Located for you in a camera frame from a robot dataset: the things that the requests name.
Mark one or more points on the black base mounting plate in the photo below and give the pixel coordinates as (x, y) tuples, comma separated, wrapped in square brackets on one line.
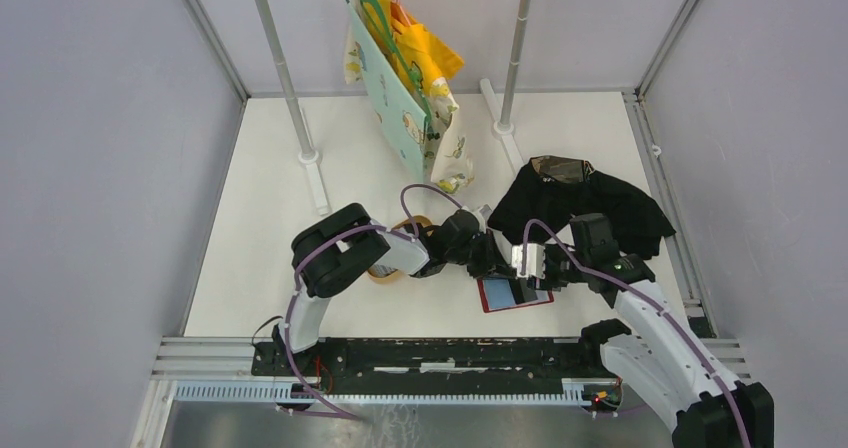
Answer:
[(442, 366)]

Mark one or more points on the right metal rack pole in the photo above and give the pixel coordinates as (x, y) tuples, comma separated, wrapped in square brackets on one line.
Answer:
[(503, 129)]

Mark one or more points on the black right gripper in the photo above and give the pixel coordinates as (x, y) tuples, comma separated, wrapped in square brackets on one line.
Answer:
[(550, 249)]

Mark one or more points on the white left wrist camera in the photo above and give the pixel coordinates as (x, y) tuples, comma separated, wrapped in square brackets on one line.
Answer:
[(482, 215)]

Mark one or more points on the green hanging cloth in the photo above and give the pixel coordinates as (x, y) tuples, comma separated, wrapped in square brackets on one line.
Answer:
[(372, 57)]

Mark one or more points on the metal rack pole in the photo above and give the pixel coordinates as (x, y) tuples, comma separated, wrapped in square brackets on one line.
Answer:
[(309, 157), (503, 129)]

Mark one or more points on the left metal rack pole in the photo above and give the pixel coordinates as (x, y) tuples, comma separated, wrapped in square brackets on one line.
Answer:
[(309, 157)]

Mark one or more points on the black credit card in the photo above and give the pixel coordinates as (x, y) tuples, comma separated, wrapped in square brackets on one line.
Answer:
[(522, 291)]

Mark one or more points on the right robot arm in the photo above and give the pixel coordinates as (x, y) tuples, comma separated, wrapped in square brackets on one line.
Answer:
[(701, 401)]

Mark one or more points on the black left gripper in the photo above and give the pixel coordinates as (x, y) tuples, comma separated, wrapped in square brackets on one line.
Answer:
[(492, 264)]

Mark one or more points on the black shirt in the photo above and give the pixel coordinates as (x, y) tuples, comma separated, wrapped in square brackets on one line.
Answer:
[(555, 190)]

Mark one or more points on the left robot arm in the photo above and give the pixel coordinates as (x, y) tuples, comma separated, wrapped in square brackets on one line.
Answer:
[(331, 255)]

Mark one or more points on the yellow floral hanging cloth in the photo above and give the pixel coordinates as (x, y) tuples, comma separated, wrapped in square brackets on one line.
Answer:
[(434, 64)]

